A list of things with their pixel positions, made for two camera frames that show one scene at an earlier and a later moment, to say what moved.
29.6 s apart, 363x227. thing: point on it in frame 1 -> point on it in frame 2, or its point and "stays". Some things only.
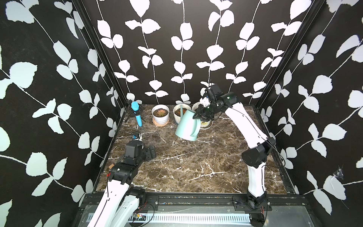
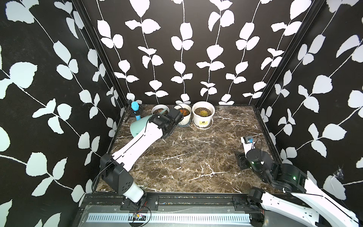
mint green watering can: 188,127 -> 139,126
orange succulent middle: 178,111 stays
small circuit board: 139,217 stays
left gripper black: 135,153 -> 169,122
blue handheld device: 135,106 stays
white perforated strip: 184,218 stays
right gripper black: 201,115 -> 240,158
